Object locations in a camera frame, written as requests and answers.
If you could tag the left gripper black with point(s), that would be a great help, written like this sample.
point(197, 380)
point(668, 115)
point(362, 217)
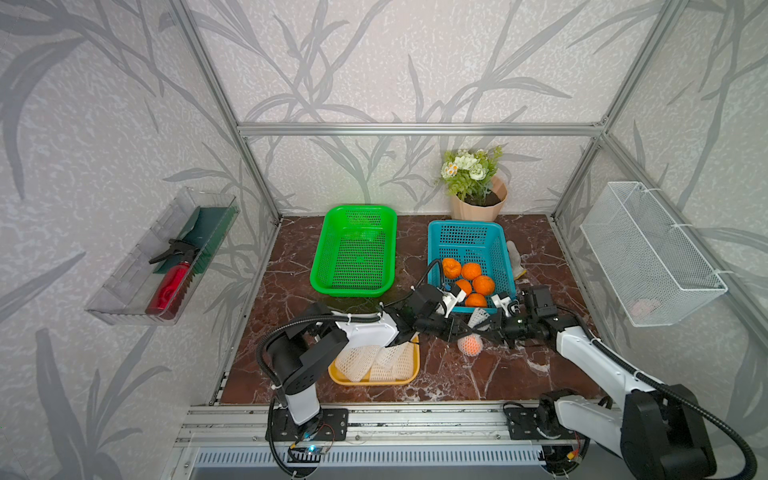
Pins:
point(452, 327)

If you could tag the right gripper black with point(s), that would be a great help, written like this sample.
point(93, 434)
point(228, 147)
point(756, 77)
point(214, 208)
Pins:
point(496, 331)

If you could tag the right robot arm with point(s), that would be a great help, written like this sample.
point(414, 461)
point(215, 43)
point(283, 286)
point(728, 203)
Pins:
point(657, 429)

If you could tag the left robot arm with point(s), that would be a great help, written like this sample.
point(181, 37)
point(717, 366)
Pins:
point(295, 354)

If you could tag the white yellow work glove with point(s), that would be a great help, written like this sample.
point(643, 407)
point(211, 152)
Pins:
point(515, 260)

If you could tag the teal plastic basket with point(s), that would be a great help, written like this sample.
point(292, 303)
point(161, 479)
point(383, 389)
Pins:
point(479, 248)

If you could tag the yellow plastic tray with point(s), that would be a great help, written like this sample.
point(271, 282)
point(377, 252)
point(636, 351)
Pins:
point(338, 378)

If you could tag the green plastic basket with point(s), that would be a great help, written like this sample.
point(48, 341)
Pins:
point(356, 251)

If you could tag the potted white flower plant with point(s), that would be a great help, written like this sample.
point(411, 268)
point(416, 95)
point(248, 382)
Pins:
point(474, 191)

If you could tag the dark green dustpan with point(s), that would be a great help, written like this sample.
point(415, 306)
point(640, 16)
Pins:
point(198, 230)

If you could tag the red black spray bottle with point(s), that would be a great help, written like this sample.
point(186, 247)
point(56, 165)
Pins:
point(169, 295)

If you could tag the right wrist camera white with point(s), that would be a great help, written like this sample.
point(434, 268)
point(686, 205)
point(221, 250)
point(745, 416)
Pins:
point(507, 305)

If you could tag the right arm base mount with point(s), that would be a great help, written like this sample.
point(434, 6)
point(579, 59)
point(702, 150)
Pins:
point(523, 424)

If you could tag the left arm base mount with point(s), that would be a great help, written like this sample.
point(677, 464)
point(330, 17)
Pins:
point(329, 425)

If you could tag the white wire mesh basket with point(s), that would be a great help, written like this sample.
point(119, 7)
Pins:
point(657, 273)

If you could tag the aluminium front rail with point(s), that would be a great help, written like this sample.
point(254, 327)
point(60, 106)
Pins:
point(368, 424)

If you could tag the clear plastic wall bin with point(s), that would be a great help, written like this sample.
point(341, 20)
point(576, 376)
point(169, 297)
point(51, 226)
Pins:
point(153, 284)

